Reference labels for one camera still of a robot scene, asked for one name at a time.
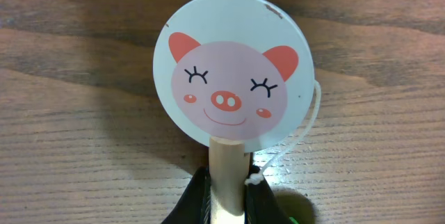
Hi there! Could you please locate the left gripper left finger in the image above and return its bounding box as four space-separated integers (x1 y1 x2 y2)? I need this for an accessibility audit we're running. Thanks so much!
161 167 211 224

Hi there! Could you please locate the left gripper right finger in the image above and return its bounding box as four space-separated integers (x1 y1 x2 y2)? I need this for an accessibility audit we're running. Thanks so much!
243 152 296 224

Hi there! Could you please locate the pig face wooden rattle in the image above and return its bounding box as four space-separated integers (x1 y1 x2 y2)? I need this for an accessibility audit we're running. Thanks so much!
153 0 321 223

